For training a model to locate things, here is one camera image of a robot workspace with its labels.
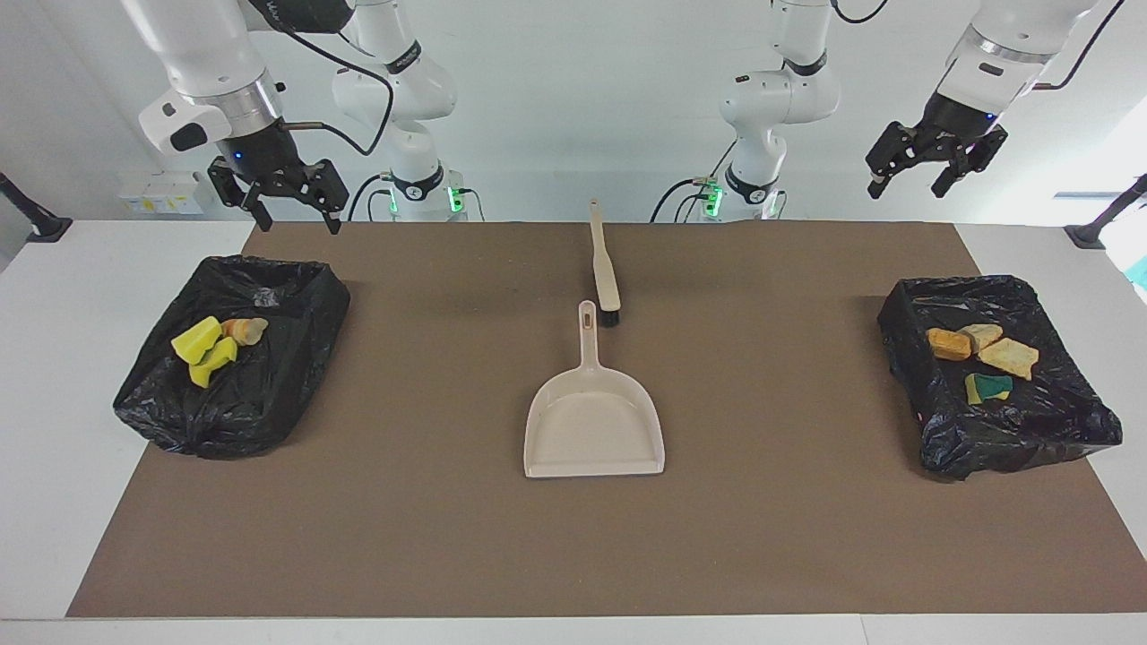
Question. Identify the pale striped croissant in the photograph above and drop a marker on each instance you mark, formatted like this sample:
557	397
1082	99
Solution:
244	329

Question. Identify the beige brush with black bristles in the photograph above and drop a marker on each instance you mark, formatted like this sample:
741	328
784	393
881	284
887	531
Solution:
607	269

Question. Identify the wedge shaped yellow sponge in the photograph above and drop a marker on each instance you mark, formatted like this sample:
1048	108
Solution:
197	340

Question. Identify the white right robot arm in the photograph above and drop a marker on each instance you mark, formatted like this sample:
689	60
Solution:
206	54

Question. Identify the brown table mat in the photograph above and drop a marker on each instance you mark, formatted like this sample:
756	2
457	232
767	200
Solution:
573	555

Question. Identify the orange striped croissant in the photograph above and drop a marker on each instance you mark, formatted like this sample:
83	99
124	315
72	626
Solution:
981	335

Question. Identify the notched yellow sponge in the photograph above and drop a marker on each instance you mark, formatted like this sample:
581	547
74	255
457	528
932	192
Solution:
217	362

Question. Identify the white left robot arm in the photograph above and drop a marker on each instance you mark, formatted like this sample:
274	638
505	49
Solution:
780	98

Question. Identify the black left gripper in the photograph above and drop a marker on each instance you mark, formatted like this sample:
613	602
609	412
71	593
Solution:
952	121

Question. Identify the small yellow green sponge piece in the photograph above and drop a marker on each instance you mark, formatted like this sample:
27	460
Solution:
988	386

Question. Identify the black stand pole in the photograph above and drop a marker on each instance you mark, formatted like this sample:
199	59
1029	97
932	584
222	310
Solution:
1107	215
31	215

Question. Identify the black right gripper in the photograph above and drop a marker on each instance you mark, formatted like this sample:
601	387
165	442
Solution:
260	152

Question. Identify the beige plastic dustpan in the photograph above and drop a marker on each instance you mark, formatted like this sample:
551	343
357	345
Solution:
593	430

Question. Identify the black bag lined bin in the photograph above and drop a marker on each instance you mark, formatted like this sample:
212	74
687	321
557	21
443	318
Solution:
1030	430
260	403

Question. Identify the pale beige bread chunk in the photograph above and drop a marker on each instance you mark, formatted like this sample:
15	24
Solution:
1009	356

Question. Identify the golden brown bun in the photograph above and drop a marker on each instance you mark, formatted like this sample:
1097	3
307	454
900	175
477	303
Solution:
948	344

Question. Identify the small white box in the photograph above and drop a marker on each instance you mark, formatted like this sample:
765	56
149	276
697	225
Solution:
191	207
163	195
133	199

